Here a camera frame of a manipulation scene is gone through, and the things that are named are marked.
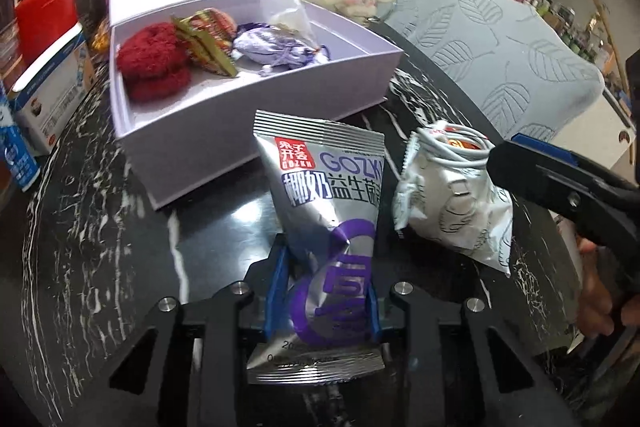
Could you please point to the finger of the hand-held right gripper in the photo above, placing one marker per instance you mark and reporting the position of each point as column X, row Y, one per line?
column 545, row 147
column 550, row 187

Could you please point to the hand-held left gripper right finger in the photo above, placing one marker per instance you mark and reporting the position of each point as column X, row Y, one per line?
column 374, row 317

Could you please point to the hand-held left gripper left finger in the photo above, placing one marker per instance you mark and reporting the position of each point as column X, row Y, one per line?
column 277, row 292

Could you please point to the red candy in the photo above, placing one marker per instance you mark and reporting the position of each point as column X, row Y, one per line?
column 457, row 143

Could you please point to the white leaf-print packet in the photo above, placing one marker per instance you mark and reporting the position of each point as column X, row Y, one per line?
column 450, row 207

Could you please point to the silver snack packet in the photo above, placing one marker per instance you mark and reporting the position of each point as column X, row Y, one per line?
column 320, row 187

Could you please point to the lavender gift box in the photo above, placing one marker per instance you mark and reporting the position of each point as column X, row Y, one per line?
column 200, row 122

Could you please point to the red fuzzy scrunchie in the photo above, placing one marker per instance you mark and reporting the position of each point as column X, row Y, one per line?
column 150, row 57

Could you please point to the red gold snack packet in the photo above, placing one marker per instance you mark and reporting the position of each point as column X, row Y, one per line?
column 210, row 32

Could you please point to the clear plastic bag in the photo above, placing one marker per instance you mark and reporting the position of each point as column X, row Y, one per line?
column 287, row 14

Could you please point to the person's right hand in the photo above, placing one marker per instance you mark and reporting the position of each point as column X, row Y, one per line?
column 595, row 297

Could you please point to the white cabinet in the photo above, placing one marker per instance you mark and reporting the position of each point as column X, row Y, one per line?
column 600, row 122

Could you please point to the grey leaf-pattern chair cushion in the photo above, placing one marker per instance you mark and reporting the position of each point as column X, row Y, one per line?
column 500, row 47

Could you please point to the row of cosmetic bottles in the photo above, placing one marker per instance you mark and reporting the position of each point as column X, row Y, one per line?
column 565, row 22

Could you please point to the white blue medicine box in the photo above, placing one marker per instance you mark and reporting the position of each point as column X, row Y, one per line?
column 55, row 107

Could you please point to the blue tablet tube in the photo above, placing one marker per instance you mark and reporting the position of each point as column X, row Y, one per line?
column 17, row 152

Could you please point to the gold foil wrapper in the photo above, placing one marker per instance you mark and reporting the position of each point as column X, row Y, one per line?
column 100, row 41

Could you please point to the red thermos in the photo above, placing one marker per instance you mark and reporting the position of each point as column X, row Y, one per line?
column 47, row 17

